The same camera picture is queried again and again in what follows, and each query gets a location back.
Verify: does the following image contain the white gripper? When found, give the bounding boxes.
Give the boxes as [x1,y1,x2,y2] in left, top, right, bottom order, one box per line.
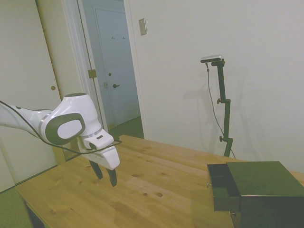
[76,138,121,188]

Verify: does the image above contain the metal wall switch plate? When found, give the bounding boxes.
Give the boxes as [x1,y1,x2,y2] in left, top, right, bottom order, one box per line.
[138,18,147,36]

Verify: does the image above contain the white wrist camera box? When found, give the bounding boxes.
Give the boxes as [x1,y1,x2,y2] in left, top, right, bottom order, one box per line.
[83,129,114,151]

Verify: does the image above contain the black metal drawer cabinet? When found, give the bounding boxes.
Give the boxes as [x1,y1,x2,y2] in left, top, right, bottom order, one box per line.
[225,161,304,228]

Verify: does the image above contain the white open door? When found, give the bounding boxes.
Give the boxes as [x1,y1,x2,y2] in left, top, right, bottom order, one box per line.
[76,0,109,133]

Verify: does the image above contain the white sliding closet door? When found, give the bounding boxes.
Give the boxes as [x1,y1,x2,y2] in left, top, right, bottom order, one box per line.
[0,0,63,186]

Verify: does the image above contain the white hallway door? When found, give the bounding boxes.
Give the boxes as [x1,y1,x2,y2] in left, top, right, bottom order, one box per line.
[94,8,141,127]

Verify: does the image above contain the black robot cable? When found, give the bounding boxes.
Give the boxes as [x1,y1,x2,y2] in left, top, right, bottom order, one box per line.
[0,100,123,154]

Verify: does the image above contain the black open drawer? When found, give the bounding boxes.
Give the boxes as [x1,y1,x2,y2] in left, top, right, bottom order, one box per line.
[206,163,241,212]

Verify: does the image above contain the grey exterior camera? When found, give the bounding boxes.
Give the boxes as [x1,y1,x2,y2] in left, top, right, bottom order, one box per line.
[200,55,224,64]

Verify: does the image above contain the black camera stand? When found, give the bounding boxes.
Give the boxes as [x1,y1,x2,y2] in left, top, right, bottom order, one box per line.
[210,59,234,158]

